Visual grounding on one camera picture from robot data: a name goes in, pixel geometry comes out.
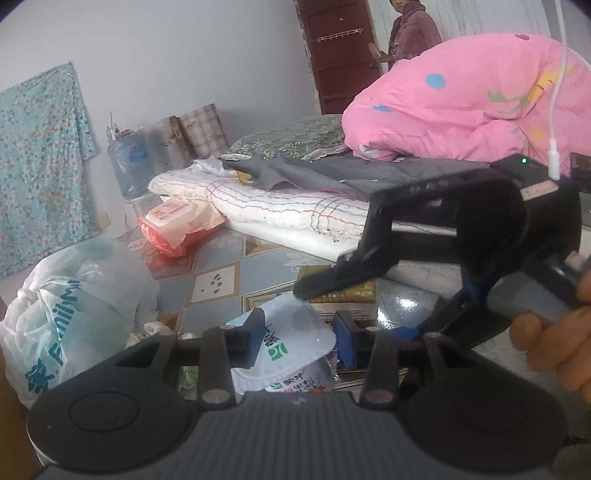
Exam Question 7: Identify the strawberry tissue pack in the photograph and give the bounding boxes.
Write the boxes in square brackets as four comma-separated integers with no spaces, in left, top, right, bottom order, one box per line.
[231,292,337,395]

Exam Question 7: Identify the person's right hand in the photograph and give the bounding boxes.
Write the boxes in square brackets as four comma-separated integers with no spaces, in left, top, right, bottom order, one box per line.
[509,271,591,404]

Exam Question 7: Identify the grey folded blanket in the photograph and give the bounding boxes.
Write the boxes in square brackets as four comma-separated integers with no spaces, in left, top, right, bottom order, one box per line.
[222,153,490,201]

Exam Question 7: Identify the pink quilt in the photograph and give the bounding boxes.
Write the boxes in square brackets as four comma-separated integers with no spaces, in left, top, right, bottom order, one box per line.
[342,33,590,175]

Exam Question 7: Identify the red wet wipes pack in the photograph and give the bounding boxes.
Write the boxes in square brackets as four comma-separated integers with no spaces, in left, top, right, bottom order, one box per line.
[137,198,226,258]

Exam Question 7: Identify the white FamilyMart plastic bag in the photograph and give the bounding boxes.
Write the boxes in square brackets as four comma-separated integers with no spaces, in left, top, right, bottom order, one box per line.
[1,239,159,408]

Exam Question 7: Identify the person in purple coat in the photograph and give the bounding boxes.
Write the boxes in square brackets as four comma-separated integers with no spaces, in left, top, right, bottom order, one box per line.
[369,0,442,69]

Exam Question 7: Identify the dark red door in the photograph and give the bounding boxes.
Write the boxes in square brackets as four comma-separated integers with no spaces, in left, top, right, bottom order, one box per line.
[294,0,381,114]

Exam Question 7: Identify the folded checkered mats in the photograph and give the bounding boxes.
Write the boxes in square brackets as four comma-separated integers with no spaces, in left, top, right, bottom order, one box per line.
[149,104,229,171]

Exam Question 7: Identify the water dispenser with bottle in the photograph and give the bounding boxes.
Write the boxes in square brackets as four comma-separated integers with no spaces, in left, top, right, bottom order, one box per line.
[106,115,162,230]

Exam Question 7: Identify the brown cardboard box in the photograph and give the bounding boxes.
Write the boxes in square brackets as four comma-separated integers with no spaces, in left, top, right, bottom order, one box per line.
[0,357,39,480]

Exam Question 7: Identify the white charging cable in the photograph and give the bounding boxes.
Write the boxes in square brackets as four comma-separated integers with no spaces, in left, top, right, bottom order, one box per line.
[547,0,570,181]

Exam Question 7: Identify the teal floral wall cloth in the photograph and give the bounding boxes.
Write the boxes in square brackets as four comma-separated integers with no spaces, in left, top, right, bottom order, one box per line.
[1,63,99,277]

